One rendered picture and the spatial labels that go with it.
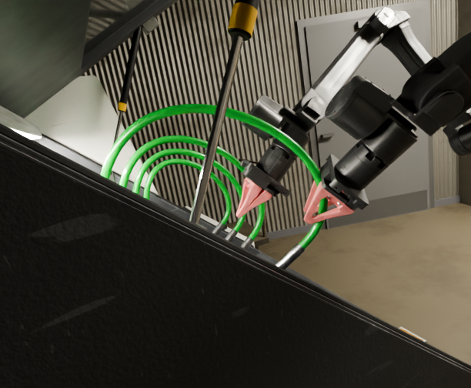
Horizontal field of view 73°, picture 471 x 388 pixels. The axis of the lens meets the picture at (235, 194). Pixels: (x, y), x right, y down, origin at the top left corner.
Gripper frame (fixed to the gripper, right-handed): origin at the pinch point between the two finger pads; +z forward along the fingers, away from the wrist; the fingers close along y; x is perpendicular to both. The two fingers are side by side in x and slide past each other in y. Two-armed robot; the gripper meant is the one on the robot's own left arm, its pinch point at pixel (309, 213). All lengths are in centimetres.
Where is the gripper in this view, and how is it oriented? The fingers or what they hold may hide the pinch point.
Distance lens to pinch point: 56.5
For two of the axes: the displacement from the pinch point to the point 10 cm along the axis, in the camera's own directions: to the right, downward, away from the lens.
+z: -5.6, 6.7, 5.0
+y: -1.8, 4.8, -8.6
